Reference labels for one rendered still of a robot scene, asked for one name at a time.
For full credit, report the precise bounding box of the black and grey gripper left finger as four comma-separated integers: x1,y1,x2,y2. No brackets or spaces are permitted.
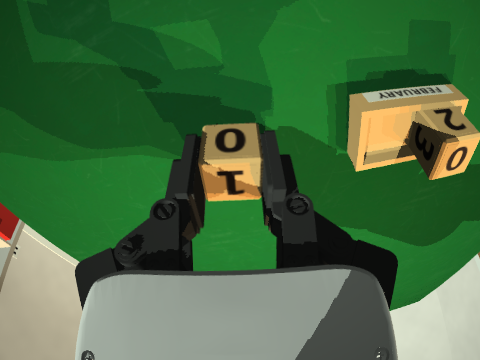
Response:
75,134,206,311

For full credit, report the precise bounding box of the wooden calendar tray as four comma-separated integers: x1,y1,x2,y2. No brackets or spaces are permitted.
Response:
347,84,469,171

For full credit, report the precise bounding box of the tan wooden number cube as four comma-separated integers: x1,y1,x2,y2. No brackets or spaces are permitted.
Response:
198,123,263,201
408,106,480,180

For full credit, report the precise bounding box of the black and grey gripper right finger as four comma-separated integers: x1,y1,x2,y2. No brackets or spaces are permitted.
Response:
260,130,398,309

